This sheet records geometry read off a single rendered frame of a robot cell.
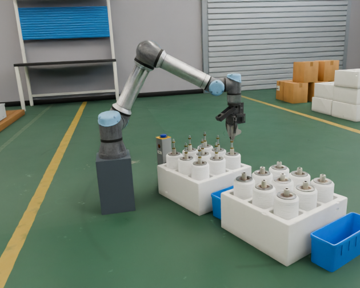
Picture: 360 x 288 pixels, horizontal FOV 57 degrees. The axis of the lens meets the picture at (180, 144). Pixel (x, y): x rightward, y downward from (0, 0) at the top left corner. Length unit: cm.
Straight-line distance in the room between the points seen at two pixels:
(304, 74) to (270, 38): 208
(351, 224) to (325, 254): 29
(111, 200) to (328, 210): 105
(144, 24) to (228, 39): 165
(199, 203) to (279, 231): 50
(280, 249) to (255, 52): 597
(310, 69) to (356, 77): 144
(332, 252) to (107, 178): 109
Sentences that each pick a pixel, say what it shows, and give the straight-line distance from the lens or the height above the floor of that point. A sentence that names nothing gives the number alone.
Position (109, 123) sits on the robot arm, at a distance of 174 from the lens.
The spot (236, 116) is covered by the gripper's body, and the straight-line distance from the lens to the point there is 184.
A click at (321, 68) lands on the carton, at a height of 49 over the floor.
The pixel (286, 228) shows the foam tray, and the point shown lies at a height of 16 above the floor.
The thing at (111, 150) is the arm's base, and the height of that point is 35.
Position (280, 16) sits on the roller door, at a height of 142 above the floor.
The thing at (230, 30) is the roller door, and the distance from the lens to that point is 697.
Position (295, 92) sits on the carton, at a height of 16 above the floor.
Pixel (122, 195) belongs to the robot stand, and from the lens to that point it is 183.
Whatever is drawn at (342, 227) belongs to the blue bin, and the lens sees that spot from 161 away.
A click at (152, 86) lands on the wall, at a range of 669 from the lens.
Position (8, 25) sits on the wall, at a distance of 684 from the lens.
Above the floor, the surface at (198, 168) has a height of 24.
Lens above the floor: 82
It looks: 15 degrees down
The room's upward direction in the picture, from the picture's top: 3 degrees counter-clockwise
